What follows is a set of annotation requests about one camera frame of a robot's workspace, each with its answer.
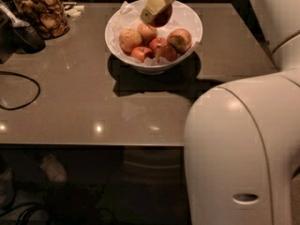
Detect white ceramic bowl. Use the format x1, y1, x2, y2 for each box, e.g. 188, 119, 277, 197
104, 0, 203, 76

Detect red top apple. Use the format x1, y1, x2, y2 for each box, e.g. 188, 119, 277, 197
150, 5, 173, 27

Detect left red-yellow apple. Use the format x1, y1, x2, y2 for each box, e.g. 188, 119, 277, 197
119, 28, 143, 53

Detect centre small red apple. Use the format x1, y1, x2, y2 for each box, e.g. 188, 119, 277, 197
148, 37, 167, 51

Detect black floor cables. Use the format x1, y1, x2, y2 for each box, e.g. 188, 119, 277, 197
0, 201, 54, 225

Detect small white items on table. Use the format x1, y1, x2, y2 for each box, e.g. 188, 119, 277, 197
64, 5, 84, 18

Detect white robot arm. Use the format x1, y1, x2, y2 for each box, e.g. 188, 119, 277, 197
184, 0, 300, 225

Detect front red apple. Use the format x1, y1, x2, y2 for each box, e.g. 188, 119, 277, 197
154, 44, 177, 62

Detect white shoe left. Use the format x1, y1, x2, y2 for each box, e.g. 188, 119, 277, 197
0, 168, 15, 210

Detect small front-left red apple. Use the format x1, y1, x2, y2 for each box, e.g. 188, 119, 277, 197
130, 46, 153, 62

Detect black kitchen appliance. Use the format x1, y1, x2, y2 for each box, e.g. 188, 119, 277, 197
0, 0, 46, 53

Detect black cable loop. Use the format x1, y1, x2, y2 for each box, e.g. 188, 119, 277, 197
0, 70, 42, 112

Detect right yellow-red apple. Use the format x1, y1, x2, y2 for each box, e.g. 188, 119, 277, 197
167, 28, 192, 53

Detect glass jar of dried chips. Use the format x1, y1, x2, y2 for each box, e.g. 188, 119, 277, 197
13, 0, 69, 39

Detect white paper bowl liner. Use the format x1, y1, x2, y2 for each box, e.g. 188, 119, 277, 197
104, 0, 201, 68

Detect back yellow-red apple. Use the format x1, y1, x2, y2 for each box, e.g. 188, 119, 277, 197
137, 23, 158, 44

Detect yellow-red apple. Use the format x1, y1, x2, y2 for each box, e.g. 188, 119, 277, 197
167, 28, 192, 53
137, 23, 158, 44

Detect white shoe right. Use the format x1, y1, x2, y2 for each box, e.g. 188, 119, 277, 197
39, 154, 68, 184

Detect white shoe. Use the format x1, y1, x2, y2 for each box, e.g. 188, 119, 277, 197
0, 168, 15, 210
39, 154, 68, 184

